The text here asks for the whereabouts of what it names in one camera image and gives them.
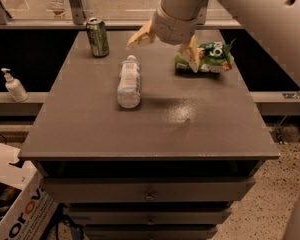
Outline green chip bag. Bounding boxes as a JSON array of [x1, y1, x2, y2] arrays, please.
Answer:
[[175, 42, 234, 73]]

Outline white cardboard box orange letters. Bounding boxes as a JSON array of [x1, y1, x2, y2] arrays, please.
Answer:
[[0, 143, 58, 240]]

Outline white pump dispenser bottle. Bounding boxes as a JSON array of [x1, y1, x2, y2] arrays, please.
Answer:
[[1, 68, 29, 102]]

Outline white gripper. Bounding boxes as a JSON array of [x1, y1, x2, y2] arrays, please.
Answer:
[[126, 5, 201, 73]]

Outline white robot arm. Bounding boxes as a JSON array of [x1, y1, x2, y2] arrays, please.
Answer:
[[127, 0, 300, 240]]

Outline green soda can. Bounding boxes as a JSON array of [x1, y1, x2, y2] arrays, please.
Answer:
[[86, 17, 110, 57]]

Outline clear blue-label plastic bottle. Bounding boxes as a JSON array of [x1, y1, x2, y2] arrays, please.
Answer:
[[117, 55, 141, 109]]

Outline metal railing frame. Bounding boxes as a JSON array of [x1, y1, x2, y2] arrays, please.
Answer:
[[0, 0, 244, 31]]

